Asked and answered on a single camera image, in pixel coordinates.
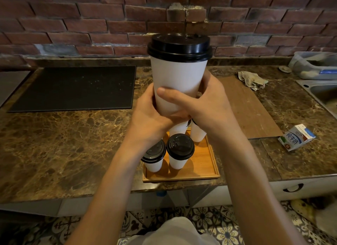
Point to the person's right hand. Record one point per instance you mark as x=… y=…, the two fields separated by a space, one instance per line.
x=210 y=107

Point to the person's left hand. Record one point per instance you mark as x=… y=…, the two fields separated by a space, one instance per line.
x=147 y=123

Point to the square wooden tray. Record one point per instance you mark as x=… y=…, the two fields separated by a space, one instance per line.
x=205 y=165

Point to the person's left forearm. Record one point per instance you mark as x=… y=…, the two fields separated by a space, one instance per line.
x=108 y=197

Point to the person's right forearm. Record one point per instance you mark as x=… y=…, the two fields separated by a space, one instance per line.
x=252 y=194

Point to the person's light grey clothing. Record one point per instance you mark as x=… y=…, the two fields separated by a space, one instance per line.
x=171 y=234

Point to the brown flat board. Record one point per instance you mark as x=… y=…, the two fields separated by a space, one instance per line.
x=252 y=107

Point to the crumpled beige rag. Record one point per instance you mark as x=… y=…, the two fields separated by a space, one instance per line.
x=251 y=80

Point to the small blue tape piece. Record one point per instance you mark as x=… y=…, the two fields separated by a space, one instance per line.
x=161 y=193

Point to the black rubber mat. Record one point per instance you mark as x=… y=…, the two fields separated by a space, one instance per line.
x=73 y=89

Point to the small round pale sink plug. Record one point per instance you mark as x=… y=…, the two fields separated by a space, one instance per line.
x=285 y=69

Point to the white blue milk carton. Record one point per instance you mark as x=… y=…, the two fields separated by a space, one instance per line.
x=295 y=138

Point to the clear plastic container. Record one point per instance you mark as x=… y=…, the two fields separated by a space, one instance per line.
x=312 y=66

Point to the steel sink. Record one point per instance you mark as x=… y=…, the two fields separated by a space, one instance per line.
x=322 y=94

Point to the white drawer front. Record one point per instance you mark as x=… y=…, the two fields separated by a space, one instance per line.
x=322 y=186

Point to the yellow slipper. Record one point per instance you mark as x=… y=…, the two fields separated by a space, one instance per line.
x=302 y=209

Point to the grey metal panel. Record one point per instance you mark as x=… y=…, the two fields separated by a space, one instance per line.
x=10 y=86

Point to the white plastic bag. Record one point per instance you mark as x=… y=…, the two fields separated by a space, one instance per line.
x=327 y=221

